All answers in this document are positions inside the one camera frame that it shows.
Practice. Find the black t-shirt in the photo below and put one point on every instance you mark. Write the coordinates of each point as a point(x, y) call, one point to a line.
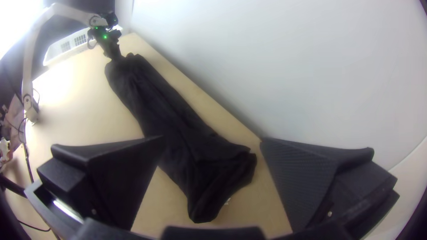
point(173, 133)

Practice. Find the white laundry basket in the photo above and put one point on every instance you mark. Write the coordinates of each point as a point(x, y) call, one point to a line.
point(66, 46)

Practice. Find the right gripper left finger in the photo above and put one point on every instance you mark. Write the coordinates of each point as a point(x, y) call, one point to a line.
point(110, 176)

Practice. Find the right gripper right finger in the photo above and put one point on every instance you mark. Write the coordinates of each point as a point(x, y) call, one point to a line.
point(310, 180)

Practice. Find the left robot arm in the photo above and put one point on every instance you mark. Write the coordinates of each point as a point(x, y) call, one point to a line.
point(33, 50)

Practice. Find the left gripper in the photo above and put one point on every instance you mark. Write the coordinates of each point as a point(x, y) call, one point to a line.
point(111, 46)

